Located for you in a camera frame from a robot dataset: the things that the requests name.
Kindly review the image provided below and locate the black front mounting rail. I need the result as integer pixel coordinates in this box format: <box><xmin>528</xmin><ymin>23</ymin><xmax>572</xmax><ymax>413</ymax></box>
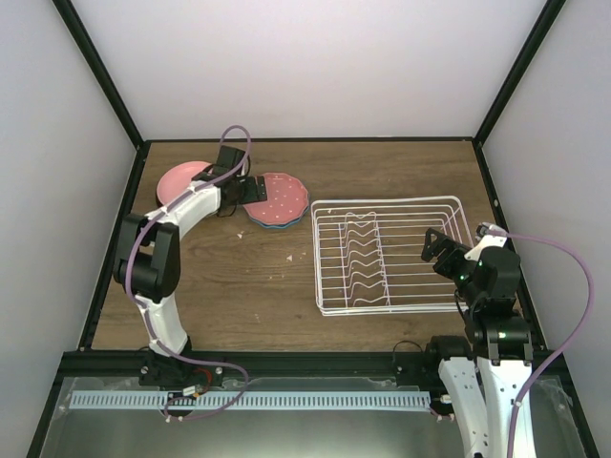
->
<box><xmin>56</xmin><ymin>350</ymin><xmax>564</xmax><ymax>387</ymax></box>

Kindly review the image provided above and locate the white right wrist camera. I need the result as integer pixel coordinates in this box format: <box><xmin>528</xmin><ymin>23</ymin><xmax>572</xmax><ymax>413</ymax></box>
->
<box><xmin>464</xmin><ymin>222</ymin><xmax>508</xmax><ymax>261</ymax></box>

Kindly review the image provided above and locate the slotted grey cable duct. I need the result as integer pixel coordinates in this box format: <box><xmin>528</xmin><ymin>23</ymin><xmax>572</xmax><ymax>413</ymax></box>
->
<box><xmin>68</xmin><ymin>390</ymin><xmax>431</xmax><ymax>412</ymax></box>

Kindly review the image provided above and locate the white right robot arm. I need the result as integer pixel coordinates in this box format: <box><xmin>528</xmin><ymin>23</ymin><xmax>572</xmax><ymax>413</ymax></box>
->
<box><xmin>421</xmin><ymin>224</ymin><xmax>537</xmax><ymax>457</ymax></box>

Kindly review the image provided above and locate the light pink plate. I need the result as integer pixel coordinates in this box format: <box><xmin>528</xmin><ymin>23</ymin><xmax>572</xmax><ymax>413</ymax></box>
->
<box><xmin>156</xmin><ymin>160</ymin><xmax>210</xmax><ymax>206</ymax></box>

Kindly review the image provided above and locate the teal plate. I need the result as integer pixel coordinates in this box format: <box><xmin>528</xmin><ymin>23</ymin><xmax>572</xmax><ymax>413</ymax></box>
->
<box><xmin>249</xmin><ymin>212</ymin><xmax>307</xmax><ymax>229</ymax></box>

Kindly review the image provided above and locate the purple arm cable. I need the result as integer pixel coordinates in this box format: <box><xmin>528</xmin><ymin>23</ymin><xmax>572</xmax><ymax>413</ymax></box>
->
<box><xmin>504</xmin><ymin>231</ymin><xmax>595</xmax><ymax>458</ymax></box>
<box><xmin>126</xmin><ymin>124</ymin><xmax>253</xmax><ymax>424</ymax></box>

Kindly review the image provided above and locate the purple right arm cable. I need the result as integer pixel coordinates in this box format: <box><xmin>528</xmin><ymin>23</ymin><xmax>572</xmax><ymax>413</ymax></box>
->
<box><xmin>504</xmin><ymin>231</ymin><xmax>595</xmax><ymax>458</ymax></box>

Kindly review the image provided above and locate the white wire dish rack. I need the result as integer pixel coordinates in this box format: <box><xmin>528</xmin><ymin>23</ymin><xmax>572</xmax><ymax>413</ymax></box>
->
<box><xmin>310</xmin><ymin>196</ymin><xmax>473</xmax><ymax>317</ymax></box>

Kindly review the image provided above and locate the dark pink scalloped plate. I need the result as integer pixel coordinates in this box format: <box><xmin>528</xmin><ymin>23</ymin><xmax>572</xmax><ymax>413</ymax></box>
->
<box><xmin>243</xmin><ymin>173</ymin><xmax>309</xmax><ymax>224</ymax></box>

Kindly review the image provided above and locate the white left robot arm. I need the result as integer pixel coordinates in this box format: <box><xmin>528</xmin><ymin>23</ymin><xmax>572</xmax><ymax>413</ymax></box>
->
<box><xmin>113</xmin><ymin>176</ymin><xmax>267</xmax><ymax>385</ymax></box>

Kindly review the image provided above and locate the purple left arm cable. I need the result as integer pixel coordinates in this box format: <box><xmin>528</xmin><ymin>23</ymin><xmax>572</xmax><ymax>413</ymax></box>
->
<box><xmin>126</xmin><ymin>124</ymin><xmax>253</xmax><ymax>424</ymax></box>

